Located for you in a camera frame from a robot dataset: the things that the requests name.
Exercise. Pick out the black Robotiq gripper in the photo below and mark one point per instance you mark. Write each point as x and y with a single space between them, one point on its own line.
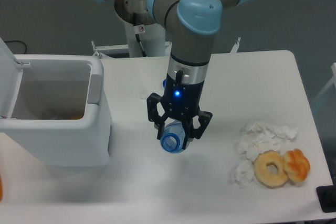
179 102

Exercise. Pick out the clear blue plastic bottle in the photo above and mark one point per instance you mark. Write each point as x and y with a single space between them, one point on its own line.
173 137

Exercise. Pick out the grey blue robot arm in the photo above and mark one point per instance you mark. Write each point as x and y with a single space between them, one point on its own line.
193 25

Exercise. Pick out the white bottle cap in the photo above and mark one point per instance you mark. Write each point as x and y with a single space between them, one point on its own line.
143 94

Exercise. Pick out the white trash can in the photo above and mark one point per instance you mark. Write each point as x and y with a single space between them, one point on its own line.
55 107

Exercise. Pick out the small crumpled white tissue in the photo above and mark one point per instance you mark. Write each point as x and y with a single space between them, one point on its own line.
244 173

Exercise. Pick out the orange glazed bun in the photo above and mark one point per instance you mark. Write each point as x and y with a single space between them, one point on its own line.
296 165

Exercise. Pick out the black device at edge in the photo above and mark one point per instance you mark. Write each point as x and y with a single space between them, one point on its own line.
326 197

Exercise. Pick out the orange object at edge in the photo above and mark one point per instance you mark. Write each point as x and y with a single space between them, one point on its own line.
1 189

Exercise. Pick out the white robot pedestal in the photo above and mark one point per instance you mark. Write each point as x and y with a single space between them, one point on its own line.
145 37

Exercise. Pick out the plain ring donut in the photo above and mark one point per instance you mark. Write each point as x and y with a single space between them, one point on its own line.
269 169

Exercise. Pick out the white frame at right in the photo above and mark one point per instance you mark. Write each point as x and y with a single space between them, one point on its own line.
327 91

